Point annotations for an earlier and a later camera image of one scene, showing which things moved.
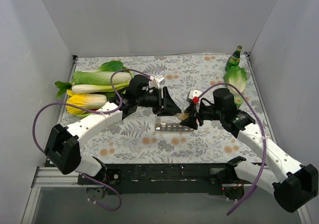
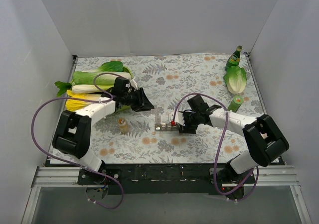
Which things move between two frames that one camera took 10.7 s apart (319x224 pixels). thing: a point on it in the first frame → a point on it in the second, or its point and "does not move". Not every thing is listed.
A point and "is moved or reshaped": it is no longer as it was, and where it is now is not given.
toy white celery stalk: (63, 86) does not move
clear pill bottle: (182, 116) is moved or reshaped
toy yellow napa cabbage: (86, 101) does not move
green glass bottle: (234, 59) does not move
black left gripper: (160, 100) → (139, 99)
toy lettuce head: (236, 76) does not move
